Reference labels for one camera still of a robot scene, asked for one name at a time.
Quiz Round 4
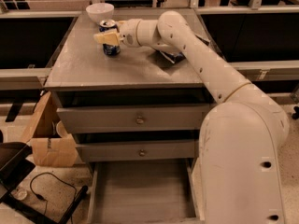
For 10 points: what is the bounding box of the blue pepsi can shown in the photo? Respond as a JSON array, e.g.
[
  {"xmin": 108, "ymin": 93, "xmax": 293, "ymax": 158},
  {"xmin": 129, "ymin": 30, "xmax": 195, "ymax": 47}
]
[{"xmin": 99, "ymin": 19, "xmax": 121, "ymax": 56}]

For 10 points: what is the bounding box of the black cable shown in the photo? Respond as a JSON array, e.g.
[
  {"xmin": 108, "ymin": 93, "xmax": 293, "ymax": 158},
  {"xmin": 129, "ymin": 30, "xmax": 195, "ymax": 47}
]
[{"xmin": 29, "ymin": 172, "xmax": 78, "ymax": 224}]

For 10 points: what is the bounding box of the white ceramic bowl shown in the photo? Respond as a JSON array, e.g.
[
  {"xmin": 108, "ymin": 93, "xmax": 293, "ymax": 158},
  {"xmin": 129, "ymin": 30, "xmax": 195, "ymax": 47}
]
[{"xmin": 86, "ymin": 3, "xmax": 114, "ymax": 24}]

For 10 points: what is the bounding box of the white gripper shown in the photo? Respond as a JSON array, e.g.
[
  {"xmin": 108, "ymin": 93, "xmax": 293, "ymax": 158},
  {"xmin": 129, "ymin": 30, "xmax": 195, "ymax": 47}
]
[{"xmin": 93, "ymin": 19, "xmax": 141, "ymax": 48}]

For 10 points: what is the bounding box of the brass middle drawer knob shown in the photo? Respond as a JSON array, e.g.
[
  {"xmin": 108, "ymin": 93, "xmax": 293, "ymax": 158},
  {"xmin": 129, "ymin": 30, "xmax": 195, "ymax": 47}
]
[{"xmin": 138, "ymin": 149, "xmax": 146, "ymax": 157}]

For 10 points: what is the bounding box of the small clear glass dish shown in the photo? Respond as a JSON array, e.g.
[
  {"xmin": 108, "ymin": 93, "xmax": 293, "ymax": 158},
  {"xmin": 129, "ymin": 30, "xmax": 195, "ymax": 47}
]
[{"xmin": 12, "ymin": 188, "xmax": 28, "ymax": 201}]

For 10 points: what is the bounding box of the grey top drawer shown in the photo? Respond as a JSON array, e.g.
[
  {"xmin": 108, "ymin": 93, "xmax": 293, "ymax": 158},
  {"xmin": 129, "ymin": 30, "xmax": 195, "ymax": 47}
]
[{"xmin": 57, "ymin": 104, "xmax": 211, "ymax": 134}]

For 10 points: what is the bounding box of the brass top drawer knob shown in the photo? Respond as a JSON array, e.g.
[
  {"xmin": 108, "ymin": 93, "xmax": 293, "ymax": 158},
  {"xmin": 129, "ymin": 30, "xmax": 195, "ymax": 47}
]
[{"xmin": 135, "ymin": 116, "xmax": 145, "ymax": 125}]

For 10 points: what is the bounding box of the dark blue chip bag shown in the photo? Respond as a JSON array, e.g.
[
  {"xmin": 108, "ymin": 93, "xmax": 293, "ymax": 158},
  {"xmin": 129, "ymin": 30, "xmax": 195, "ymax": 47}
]
[{"xmin": 160, "ymin": 35, "xmax": 210, "ymax": 64}]

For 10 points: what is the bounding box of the brass drawer knob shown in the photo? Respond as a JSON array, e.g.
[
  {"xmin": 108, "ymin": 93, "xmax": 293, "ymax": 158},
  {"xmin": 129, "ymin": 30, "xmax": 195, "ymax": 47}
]
[
  {"xmin": 135, "ymin": 116, "xmax": 145, "ymax": 125},
  {"xmin": 138, "ymin": 149, "xmax": 146, "ymax": 157}
]

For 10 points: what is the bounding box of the grey middle drawer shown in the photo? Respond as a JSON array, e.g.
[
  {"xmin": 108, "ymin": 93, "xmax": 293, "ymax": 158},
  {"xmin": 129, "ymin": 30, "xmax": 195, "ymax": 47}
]
[{"xmin": 76, "ymin": 139, "xmax": 199, "ymax": 162}]

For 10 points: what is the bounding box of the grey open bottom drawer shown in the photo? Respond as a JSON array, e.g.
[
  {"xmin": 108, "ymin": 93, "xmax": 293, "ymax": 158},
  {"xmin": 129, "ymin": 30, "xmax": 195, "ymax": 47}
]
[{"xmin": 87, "ymin": 159, "xmax": 205, "ymax": 224}]

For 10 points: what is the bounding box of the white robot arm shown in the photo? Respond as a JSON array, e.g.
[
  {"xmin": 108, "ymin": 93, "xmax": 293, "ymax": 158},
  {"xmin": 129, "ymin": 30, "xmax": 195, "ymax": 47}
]
[{"xmin": 94, "ymin": 11, "xmax": 290, "ymax": 224}]

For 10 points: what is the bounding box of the brown cardboard box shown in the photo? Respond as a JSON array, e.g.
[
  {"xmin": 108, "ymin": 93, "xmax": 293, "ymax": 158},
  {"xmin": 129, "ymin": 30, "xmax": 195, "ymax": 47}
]
[{"xmin": 21, "ymin": 92, "xmax": 78, "ymax": 167}]

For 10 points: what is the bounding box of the grey drawer cabinet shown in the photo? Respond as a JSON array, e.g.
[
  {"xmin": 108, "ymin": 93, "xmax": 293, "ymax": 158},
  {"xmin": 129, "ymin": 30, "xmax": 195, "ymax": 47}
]
[{"xmin": 44, "ymin": 8, "xmax": 229, "ymax": 224}]

